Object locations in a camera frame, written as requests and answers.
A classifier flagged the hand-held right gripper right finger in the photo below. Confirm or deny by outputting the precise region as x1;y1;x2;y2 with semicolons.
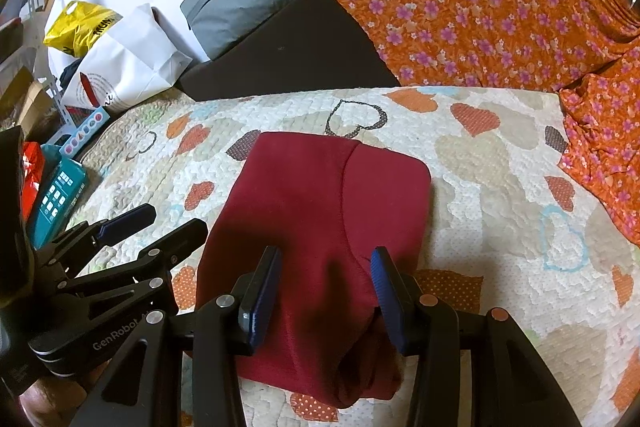
370;247;583;427

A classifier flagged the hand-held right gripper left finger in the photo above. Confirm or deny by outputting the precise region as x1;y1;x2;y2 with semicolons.
70;246;285;427

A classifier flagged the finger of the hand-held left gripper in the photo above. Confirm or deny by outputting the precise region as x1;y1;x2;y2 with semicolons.
37;203;158;280
50;219;209;308

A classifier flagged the dark red garment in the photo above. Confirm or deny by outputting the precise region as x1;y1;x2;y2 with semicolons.
195;132;432;412

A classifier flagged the person's left hand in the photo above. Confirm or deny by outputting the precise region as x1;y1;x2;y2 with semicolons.
19;369;105;427

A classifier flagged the teal box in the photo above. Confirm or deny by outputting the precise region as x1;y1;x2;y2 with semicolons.
25;144;91;249

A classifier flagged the box with coloured dots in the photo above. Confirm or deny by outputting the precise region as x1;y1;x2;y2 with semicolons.
52;104;111;158

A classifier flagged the red packet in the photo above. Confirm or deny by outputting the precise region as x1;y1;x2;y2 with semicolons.
20;141;48;222

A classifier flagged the heart-patterned quilt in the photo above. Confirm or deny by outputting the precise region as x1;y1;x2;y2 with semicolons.
65;86;640;427

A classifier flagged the cardboard box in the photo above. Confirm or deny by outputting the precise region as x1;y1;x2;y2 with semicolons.
0;67;47;135

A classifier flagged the white printed paper bag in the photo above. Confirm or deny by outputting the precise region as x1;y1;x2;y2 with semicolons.
62;3;194;118

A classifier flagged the yellow plastic bag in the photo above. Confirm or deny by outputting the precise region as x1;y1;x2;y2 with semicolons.
42;0;124;58

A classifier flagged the dark brown cushion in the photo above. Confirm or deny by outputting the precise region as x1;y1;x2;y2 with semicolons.
179;0;401;104

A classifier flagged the orange floral cloth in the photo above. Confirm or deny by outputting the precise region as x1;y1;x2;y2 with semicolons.
317;0;640;249

